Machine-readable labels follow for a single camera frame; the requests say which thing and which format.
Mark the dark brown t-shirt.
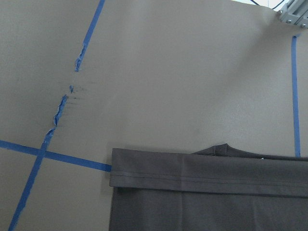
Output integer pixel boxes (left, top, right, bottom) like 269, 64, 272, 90
109, 144, 308, 231

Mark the brown paper table cover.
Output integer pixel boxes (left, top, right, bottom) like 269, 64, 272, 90
0, 0, 308, 231

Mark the aluminium frame post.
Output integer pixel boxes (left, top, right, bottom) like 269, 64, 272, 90
278, 0, 308, 28

